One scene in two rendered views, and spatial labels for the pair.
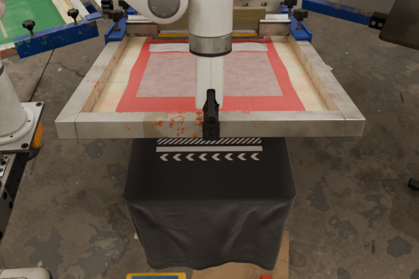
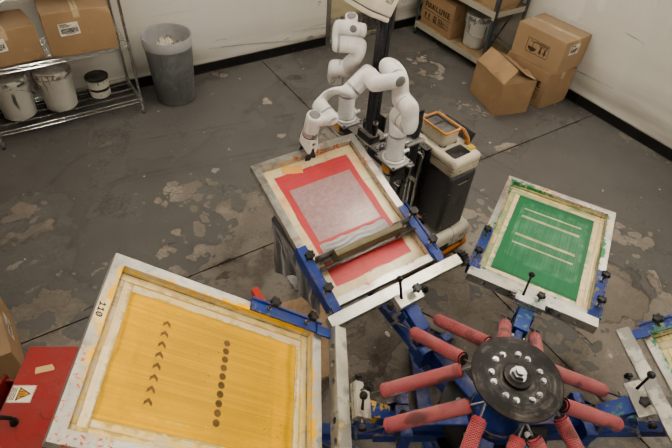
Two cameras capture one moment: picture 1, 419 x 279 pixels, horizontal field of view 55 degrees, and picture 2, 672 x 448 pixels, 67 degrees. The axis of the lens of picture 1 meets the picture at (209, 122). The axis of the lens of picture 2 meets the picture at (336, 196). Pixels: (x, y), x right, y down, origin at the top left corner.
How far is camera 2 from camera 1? 2.71 m
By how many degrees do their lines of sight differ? 87
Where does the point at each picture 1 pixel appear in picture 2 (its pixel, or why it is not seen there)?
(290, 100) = (284, 187)
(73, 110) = (353, 140)
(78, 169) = not seen: hidden behind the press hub
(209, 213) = not seen: hidden behind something
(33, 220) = (460, 309)
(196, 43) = not seen: hidden behind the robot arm
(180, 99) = (330, 173)
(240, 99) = (306, 181)
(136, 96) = (349, 170)
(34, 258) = (432, 291)
